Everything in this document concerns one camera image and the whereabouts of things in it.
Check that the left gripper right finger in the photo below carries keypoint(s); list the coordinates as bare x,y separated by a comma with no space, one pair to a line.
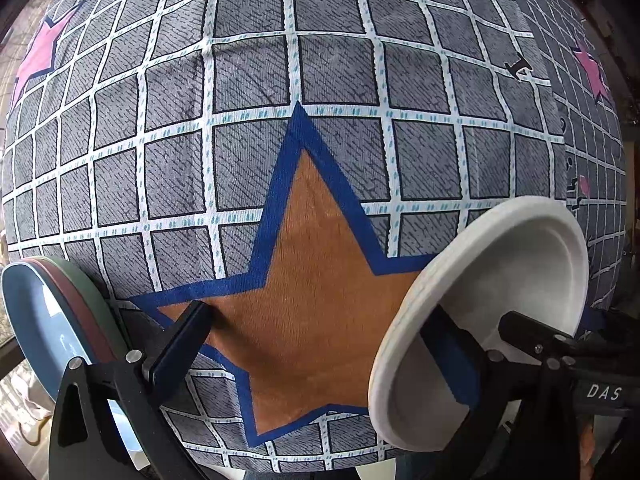
458,356

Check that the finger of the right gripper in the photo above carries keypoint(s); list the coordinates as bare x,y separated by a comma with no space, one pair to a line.
593,319

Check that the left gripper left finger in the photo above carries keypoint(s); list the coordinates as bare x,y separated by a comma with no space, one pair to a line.
165,367

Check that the large white bowl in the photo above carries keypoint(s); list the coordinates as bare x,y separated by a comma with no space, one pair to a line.
526,255

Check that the blue square plate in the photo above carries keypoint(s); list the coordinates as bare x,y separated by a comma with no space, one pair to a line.
53,323

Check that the grey checked star tablecloth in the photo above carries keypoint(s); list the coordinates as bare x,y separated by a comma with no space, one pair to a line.
296,164

